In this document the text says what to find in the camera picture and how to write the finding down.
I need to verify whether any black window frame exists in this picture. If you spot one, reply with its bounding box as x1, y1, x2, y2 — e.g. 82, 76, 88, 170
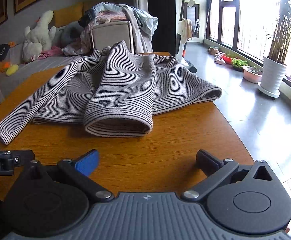
205, 0, 291, 64

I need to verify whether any white plush duck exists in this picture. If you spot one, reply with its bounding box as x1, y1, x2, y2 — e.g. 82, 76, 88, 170
22, 10, 57, 63

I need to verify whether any yellow plush toy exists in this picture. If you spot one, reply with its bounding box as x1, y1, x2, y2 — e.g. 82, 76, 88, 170
6, 64, 19, 76

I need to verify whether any grey neck pillow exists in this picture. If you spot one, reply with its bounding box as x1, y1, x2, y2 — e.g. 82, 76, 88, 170
58, 21, 86, 46

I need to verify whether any pink patterned garment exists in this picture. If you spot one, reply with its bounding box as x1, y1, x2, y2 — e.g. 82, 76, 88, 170
62, 10, 128, 55

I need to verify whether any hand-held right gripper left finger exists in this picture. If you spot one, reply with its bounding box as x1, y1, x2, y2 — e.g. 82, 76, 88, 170
23, 149, 115, 202

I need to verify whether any pink flower pot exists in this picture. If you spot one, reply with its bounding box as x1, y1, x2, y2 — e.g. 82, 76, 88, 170
242, 66, 263, 84

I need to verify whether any yellow cushion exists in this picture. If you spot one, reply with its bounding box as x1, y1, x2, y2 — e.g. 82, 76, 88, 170
83, 0, 103, 14
53, 2, 84, 28

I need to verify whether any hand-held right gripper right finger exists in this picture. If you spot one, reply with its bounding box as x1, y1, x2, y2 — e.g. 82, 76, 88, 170
182, 149, 276, 202

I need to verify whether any orange plush toy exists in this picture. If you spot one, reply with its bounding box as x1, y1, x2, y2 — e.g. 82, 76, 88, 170
0, 61, 11, 74

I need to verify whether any hanging cream towel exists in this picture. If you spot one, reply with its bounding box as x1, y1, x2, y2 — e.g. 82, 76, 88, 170
182, 19, 193, 40

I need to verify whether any green seedling tray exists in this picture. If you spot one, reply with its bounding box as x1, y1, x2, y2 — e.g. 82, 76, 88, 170
232, 58, 248, 72

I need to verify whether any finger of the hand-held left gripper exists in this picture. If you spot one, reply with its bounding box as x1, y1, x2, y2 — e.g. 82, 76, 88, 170
0, 150, 35, 167

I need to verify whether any tall bamboo plant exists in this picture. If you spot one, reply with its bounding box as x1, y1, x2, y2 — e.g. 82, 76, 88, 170
265, 0, 291, 65

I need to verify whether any beige upholstered chair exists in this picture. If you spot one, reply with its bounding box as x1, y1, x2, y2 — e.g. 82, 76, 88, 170
91, 21, 135, 53

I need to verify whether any grey sofa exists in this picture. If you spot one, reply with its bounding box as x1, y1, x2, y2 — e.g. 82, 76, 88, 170
0, 40, 96, 110

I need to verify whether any white plant pot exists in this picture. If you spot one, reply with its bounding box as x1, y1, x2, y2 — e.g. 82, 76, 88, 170
257, 56, 288, 98

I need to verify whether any white exercise machine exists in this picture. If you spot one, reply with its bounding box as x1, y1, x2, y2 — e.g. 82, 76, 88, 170
175, 0, 198, 73

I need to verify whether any pink cloth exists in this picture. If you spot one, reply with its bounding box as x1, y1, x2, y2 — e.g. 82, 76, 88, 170
37, 46, 63, 60

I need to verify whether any red tray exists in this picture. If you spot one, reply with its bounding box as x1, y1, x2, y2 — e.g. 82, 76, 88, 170
220, 54, 233, 65

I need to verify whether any striped knit sweater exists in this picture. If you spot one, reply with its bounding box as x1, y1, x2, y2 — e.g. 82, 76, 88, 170
0, 40, 223, 145

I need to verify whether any dark knit garment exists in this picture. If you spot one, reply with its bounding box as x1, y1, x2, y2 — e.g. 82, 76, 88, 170
79, 9, 98, 27

